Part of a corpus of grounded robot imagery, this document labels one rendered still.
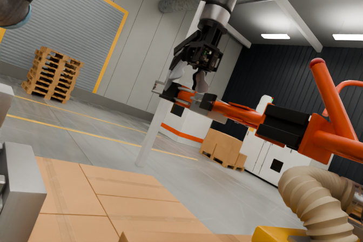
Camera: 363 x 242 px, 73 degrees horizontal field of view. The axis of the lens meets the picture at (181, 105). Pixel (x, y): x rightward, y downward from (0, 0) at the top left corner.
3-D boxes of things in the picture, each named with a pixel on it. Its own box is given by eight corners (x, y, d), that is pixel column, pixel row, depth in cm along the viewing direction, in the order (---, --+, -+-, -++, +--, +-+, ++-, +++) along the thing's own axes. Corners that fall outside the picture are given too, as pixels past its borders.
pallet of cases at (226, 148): (243, 172, 793) (253, 146, 795) (224, 167, 729) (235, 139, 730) (216, 157, 886) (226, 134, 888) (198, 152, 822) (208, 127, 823)
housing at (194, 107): (226, 125, 55) (234, 106, 56) (205, 116, 52) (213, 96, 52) (207, 118, 61) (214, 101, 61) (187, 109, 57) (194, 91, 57)
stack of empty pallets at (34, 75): (68, 105, 704) (85, 63, 706) (25, 92, 634) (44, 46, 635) (58, 96, 803) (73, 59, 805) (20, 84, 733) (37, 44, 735)
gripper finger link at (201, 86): (202, 106, 66) (204, 71, 64) (189, 102, 71) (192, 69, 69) (211, 105, 68) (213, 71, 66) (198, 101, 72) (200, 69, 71)
